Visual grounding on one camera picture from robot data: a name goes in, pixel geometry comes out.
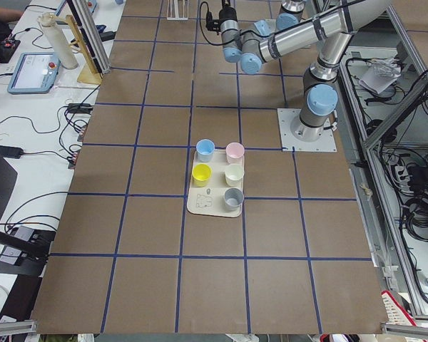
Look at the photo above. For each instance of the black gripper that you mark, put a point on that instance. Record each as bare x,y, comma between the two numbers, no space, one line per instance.
224,13

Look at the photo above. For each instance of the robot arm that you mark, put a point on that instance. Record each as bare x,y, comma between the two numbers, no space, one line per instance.
262,43

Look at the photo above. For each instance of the blue cup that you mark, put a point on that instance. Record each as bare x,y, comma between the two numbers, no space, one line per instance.
205,149

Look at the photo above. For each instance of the pink cup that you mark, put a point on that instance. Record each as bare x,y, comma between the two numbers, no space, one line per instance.
234,153

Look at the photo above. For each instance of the pale green cup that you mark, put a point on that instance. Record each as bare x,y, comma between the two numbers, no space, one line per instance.
234,174

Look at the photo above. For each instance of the yellow cup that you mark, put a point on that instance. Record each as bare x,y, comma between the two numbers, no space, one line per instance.
201,174

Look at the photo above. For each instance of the grey cup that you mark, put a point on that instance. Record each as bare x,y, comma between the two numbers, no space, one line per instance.
233,198

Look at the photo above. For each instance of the wooden towel stand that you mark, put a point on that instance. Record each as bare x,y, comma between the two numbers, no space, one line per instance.
89,73

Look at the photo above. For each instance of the beige plastic tray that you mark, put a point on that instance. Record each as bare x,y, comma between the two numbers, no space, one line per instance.
209,200

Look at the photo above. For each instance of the paper towel roll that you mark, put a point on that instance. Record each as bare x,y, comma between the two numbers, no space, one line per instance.
57,40

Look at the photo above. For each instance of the teach pendant tablet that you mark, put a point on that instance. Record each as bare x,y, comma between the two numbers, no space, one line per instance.
35,73

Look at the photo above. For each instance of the black power adapter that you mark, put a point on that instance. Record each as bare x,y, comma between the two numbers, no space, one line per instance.
11,152

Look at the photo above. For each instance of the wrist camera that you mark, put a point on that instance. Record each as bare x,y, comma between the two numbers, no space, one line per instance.
211,24

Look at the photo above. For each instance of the white wire cup rack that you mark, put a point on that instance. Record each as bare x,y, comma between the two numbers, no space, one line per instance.
177,10

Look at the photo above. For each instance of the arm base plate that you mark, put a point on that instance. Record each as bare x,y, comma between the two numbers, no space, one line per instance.
297,137

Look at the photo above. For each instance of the aluminium frame post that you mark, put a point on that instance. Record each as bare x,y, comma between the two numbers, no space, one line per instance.
91,37

